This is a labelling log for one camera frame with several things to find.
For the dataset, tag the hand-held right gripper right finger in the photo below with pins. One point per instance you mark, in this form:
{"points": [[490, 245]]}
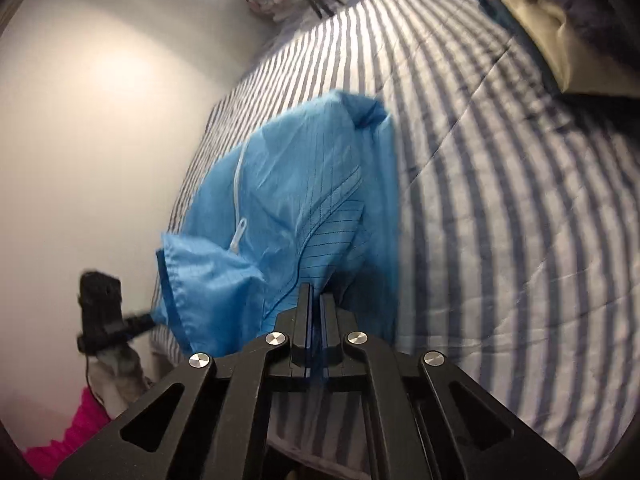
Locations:
{"points": [[328, 330]]}

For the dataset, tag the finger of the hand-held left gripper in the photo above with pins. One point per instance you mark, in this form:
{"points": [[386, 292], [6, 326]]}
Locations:
{"points": [[140, 326]]}

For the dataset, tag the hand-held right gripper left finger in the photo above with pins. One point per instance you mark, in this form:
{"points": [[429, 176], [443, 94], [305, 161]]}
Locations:
{"points": [[306, 330]]}

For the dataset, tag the light blue work coat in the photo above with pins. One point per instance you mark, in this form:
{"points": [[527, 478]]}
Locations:
{"points": [[300, 185]]}

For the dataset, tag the person's left forearm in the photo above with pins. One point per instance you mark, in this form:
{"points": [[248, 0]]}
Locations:
{"points": [[65, 435]]}

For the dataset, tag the folded clothes stack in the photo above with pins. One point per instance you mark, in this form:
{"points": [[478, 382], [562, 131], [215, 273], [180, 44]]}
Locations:
{"points": [[540, 25]]}

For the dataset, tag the person's left hand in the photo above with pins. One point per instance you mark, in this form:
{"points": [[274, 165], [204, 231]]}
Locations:
{"points": [[120, 375]]}

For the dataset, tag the striped bed sheet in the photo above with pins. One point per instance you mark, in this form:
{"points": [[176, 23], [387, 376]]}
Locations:
{"points": [[500, 210]]}

